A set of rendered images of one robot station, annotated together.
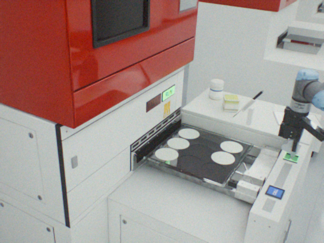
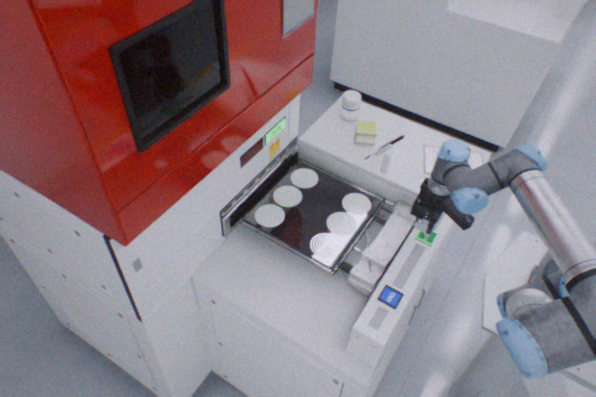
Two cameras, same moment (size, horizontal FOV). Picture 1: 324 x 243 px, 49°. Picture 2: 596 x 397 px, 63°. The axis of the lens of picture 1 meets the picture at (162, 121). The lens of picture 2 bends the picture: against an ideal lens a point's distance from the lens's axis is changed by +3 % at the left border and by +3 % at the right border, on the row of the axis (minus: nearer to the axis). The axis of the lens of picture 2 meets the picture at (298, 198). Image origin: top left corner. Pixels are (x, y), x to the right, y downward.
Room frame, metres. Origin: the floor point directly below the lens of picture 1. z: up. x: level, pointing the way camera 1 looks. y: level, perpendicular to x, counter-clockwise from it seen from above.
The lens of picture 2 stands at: (0.29, -0.15, 2.12)
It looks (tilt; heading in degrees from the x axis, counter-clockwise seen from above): 48 degrees down; 2
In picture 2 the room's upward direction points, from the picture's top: 4 degrees clockwise
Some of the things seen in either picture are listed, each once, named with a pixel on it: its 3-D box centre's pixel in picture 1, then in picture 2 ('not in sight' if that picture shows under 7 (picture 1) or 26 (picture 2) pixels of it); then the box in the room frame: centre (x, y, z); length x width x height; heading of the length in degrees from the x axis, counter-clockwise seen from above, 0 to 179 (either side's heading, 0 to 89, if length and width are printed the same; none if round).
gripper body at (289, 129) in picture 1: (293, 123); (432, 200); (1.24, -0.51, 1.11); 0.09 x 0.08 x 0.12; 61
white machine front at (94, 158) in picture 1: (134, 130); (225, 192); (1.28, 0.11, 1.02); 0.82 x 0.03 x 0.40; 151
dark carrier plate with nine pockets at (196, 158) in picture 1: (199, 150); (314, 210); (1.35, -0.17, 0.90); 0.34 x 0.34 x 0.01; 61
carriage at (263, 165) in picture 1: (258, 174); (384, 248); (1.24, -0.41, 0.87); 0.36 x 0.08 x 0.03; 151
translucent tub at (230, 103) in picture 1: (230, 102); (365, 133); (1.65, -0.34, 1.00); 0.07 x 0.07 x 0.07; 88
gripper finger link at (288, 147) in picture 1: (288, 148); (423, 227); (1.22, -0.50, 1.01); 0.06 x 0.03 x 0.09; 61
